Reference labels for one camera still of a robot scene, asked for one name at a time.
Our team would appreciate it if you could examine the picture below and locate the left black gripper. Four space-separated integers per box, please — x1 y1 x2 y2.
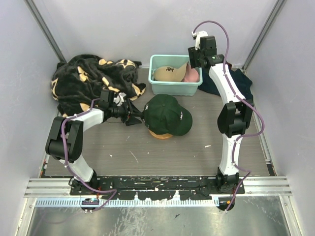
109 98 146 126

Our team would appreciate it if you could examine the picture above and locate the green baseball cap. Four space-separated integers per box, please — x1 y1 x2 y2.
143 94 193 136

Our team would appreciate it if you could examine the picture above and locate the wooden hat stand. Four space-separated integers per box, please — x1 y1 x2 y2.
149 130 173 140

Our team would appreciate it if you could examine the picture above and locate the navy blue sweater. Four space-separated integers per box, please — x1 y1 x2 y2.
198 62 253 100

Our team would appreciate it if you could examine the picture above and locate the black floral fleece blanket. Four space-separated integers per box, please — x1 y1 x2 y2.
51 54 146 117

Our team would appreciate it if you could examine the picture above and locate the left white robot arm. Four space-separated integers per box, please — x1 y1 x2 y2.
45 89 143 195

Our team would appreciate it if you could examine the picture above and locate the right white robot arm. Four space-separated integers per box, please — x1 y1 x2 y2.
188 31 253 194

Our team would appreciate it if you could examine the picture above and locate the pink baseball cap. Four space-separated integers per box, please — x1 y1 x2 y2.
182 64 199 83

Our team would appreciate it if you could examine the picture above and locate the tan baseball cap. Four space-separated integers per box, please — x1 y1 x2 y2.
153 62 189 82

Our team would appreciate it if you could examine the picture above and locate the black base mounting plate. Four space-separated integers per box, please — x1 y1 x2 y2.
69 175 246 201

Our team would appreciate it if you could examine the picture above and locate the right aluminium corner post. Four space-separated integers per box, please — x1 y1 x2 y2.
242 0 287 71

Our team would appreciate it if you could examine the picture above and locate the aluminium corner post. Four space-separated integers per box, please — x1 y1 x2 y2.
24 0 66 62
242 0 287 71

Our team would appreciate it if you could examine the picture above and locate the white slotted cable duct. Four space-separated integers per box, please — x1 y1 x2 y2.
34 198 220 208

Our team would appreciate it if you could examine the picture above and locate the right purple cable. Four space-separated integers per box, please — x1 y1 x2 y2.
191 20 266 212

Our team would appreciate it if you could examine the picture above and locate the aluminium front rail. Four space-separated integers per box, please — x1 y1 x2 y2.
24 176 292 198

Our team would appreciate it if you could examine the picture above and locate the left aluminium corner post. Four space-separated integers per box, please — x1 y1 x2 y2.
24 0 66 62

